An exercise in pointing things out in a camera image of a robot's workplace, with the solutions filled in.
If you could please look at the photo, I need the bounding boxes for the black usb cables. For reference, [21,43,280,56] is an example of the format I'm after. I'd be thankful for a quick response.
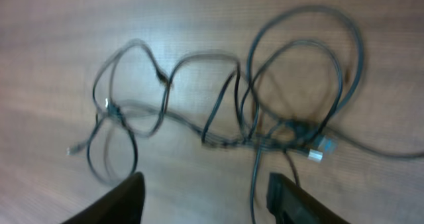
[66,4,424,224]

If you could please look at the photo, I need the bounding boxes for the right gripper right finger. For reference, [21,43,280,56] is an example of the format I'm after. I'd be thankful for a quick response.
[266,173,348,224]

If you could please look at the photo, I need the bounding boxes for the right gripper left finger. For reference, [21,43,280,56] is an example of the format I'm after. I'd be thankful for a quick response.
[63,172,146,224]

